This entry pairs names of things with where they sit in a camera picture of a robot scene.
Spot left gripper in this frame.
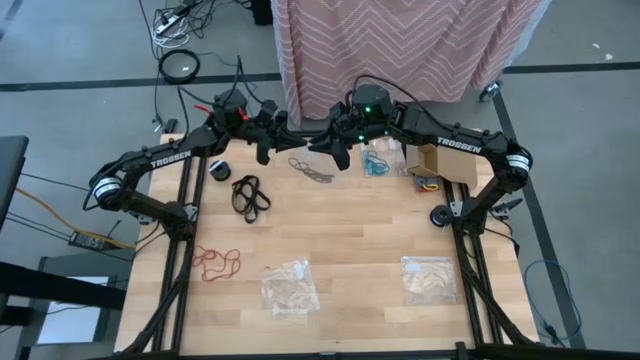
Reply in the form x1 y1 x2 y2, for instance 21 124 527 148
249 98 308 167

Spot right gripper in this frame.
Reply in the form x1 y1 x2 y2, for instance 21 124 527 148
307 117 366 172

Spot tangled black cables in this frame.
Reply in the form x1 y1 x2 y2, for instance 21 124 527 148
149 0 251 50

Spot tape roll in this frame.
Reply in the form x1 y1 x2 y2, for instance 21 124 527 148
428 203 454 229
208 159 232 183

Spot blue floor cable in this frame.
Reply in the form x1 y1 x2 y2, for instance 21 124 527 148
521 258 584 347

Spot black floor box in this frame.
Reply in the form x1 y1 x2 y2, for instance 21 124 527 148
249 0 274 27

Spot rack caster wheel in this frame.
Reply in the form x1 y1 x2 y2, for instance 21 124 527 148
480 79 503 103

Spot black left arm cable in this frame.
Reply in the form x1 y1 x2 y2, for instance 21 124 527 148
177 54 266 139

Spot black clamp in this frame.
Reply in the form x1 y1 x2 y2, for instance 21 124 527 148
491 197 524 222

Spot pink chevron cloth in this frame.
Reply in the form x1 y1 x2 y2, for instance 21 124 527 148
269 0 551 126

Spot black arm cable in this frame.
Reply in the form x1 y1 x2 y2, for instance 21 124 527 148
344 73 454 132
177 54 266 139

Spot white panel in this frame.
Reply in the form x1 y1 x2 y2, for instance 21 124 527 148
35 274 111 346

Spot white power strip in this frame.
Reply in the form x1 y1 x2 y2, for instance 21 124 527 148
153 13 182 35

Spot clear zip bag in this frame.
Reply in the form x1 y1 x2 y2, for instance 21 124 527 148
399 255 459 307
259 256 322 322
284 142 341 187
359 135 409 179

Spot small cardboard box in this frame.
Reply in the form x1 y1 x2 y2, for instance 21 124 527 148
404 142 480 190

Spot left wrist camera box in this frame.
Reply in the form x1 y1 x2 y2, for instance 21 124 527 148
212 88 250 132

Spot black bench bar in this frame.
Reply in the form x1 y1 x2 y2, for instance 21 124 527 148
0 259 127 311

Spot dark desk top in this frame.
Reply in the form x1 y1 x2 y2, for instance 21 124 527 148
0 134 30 232

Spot black power brick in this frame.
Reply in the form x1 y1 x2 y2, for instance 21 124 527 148
66 229 109 253

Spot red rubber band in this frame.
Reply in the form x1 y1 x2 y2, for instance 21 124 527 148
212 247 243 282
191 245 224 283

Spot yellow floor cable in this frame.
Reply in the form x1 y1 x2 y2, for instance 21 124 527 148
13 186 137 250

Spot coiled black cable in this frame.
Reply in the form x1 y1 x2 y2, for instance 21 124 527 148
157 48 202 85

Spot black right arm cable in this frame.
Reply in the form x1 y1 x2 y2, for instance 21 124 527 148
344 73 454 132

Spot thin black floor cable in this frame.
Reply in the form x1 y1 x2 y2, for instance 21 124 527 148
137 0 164 124

